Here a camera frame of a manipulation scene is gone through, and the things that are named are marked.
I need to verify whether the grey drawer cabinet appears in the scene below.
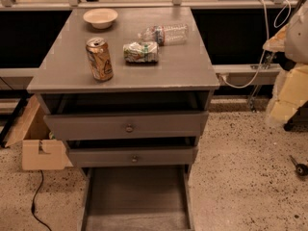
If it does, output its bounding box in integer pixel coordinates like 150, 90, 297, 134
26, 6, 221, 231

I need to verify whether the orange soda can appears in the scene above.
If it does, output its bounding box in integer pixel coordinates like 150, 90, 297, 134
86, 37, 114, 82

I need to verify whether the metal diagonal rod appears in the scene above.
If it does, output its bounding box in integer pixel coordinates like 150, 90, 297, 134
247, 53, 279, 112

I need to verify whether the black floor tool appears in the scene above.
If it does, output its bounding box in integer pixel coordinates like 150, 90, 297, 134
290, 156, 308, 176

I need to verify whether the grey top drawer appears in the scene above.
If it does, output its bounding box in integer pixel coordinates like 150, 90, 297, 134
44, 112, 208, 141

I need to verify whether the white bowl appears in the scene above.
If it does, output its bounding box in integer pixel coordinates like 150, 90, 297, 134
83, 9, 117, 29

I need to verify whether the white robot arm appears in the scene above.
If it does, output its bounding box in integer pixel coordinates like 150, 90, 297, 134
263, 1, 308, 126

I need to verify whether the grey drawer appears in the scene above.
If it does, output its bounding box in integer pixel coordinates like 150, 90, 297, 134
67, 146, 198, 167
44, 112, 208, 141
78, 166, 194, 231

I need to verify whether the black floor cable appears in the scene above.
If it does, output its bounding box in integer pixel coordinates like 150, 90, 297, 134
30, 169, 53, 231

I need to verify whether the cardboard box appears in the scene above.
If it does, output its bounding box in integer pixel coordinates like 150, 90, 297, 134
5, 96, 72, 170

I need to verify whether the grey horizontal rail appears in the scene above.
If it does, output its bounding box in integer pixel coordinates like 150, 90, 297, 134
214, 64, 282, 87

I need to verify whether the crushed green white can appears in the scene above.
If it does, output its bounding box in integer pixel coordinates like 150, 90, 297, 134
123, 41, 159, 63

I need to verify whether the grey middle drawer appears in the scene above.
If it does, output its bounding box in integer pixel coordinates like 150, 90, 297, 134
67, 146, 198, 167

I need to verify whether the grey bottom drawer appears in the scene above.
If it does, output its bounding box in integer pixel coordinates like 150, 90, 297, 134
78, 166, 194, 231

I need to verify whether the clear plastic water bottle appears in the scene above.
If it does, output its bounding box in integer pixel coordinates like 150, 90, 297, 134
138, 23, 189, 46

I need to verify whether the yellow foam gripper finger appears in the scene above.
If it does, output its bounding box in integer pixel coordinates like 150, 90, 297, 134
263, 25, 288, 53
269, 64, 308, 123

